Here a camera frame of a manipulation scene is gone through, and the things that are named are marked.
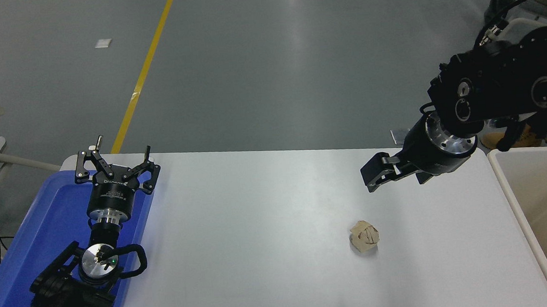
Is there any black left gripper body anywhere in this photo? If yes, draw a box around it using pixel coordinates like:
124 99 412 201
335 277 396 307
85 177 142 221

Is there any blue plastic tray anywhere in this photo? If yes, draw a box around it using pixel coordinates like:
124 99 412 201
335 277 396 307
0 164 163 307

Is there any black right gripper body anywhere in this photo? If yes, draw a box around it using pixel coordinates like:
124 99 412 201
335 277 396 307
399 111 466 181

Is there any crumpled tan paper ball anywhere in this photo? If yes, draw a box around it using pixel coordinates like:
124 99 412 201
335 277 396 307
348 220 380 255

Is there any large pale bin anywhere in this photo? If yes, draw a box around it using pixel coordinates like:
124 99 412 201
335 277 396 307
486 145 547 307

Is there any metal floor plate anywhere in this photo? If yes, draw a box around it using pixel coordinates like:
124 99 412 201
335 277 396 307
390 128 411 146

